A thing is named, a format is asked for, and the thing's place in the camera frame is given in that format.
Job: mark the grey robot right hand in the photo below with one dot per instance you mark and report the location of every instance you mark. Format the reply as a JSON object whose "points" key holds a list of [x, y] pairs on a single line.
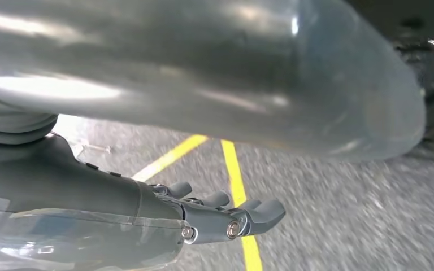
{"points": [[202, 67]]}

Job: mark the yellow floor tape square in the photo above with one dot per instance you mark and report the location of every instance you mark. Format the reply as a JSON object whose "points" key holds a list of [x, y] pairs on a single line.
{"points": [[235, 175]]}

